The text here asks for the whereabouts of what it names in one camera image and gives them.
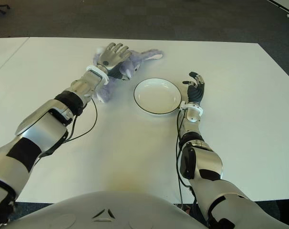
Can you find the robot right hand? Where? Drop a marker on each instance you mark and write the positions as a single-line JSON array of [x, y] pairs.
[[195, 93]]

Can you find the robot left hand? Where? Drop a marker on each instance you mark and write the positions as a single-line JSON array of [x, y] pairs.
[[107, 58]]

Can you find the purple plush doll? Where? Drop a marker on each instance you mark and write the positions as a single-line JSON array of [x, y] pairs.
[[135, 64]]

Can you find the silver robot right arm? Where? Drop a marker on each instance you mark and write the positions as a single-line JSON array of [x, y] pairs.
[[206, 164]]

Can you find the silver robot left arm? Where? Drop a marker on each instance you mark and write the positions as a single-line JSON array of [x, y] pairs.
[[44, 128]]

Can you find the white plate black rim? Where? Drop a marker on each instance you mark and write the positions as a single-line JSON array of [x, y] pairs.
[[156, 97]]

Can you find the black office chair base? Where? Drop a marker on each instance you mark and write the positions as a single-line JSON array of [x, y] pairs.
[[1, 6]]

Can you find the white board edge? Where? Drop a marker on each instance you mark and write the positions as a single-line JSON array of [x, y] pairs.
[[282, 4]]

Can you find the silver robot torso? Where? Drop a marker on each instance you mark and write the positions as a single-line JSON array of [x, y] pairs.
[[111, 210]]

